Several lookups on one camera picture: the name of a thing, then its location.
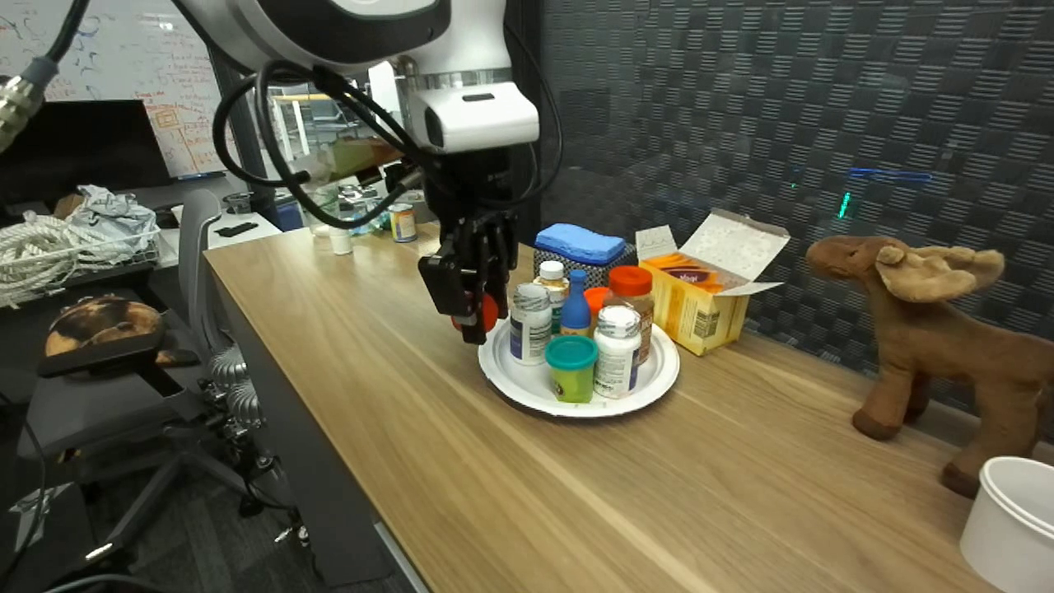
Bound teal-lidded green dough cup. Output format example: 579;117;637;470
543;333;602;404

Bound open yellow cardboard box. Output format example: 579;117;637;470
633;208;792;358

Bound yellow can silver lid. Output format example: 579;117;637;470
389;202;421;247

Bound white paper plate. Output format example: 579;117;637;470
474;315;681;423

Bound white cable pile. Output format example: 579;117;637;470
0;181;161;312

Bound white pill bottle blue label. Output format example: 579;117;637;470
507;280;554;366

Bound black stand pole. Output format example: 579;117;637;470
209;45;285;225

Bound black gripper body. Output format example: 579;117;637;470
421;145;534;240

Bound brown moose plush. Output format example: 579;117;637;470
804;230;1054;498

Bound white plastic tub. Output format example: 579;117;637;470
957;455;1054;593

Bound white pill bottle grey lid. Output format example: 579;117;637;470
594;303;645;400

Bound orange-lidded spice jar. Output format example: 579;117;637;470
608;263;658;372

